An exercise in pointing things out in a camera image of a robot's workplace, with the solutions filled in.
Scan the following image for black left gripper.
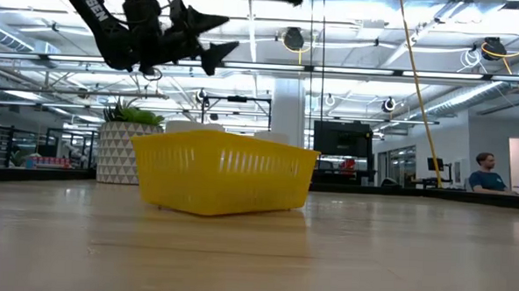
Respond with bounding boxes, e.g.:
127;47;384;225
119;0;242;80

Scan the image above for white pill bottle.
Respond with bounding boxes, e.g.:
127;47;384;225
253;131;290;146
166;119;226;136

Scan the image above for yellow plastic basket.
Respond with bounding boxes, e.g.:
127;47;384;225
127;126;322;222

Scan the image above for long ceiling light strip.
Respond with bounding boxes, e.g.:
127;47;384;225
0;51;519;83

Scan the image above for white pillar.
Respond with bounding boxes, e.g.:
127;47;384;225
269;78;308;145

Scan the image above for plant in triangle-patterned pot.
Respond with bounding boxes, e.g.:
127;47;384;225
96;96;167;187

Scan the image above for row of red boxes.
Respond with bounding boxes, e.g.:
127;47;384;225
26;154;72;171

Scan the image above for small black monitor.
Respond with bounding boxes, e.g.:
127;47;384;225
424;156;454;190

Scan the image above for person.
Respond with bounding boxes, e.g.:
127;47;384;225
467;151;519;196

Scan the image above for black ceiling cable reel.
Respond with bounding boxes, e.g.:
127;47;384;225
480;36;509;62
282;26;306;53

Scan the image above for hanging black cable loop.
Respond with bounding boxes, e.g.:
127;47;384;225
142;67;164;82

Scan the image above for black background frame stand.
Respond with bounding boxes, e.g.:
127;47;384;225
200;94;273;135

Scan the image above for yellow hanging cable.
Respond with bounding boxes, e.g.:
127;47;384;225
388;0;451;188

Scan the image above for silver ventilation duct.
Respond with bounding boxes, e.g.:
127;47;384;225
417;51;519;125

